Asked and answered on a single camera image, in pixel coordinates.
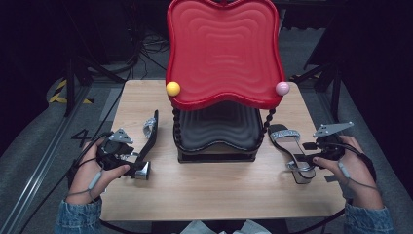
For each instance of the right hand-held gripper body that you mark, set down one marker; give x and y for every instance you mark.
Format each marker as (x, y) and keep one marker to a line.
(329, 146)

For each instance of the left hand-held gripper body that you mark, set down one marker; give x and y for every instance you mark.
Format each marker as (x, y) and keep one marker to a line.
(113, 152)

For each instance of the black high-heeled sandal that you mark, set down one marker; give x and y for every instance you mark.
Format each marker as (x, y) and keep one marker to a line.
(287, 144)
(150, 139)

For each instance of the person's left hand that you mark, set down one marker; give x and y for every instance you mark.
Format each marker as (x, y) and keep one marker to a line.
(82, 177)

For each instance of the person's right hand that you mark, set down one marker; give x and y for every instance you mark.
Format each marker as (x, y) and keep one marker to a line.
(358, 175)

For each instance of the black metal stand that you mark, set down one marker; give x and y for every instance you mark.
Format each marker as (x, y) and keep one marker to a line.
(69, 84)
(334, 87)

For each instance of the yellow and black floor tape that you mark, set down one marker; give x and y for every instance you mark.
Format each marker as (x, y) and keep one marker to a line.
(60, 94)

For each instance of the metal floor rail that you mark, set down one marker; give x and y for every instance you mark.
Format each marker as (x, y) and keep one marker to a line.
(35, 182)

